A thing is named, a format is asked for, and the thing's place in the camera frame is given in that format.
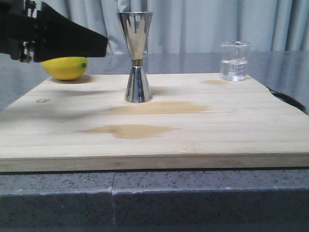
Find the light wooden cutting board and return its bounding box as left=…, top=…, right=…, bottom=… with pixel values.
left=0, top=73, right=309, bottom=172

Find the yellow lemon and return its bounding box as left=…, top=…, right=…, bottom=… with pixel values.
left=41, top=57, right=88, bottom=80

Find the clear glass measuring beaker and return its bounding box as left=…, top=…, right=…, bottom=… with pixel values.
left=220, top=41, right=251, bottom=82

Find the steel double jigger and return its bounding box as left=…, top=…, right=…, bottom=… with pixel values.
left=118, top=12, right=153, bottom=103

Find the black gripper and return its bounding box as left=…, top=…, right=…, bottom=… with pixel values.
left=0, top=0, right=108, bottom=63

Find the grey curtain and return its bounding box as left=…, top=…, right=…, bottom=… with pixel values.
left=48, top=0, right=309, bottom=54

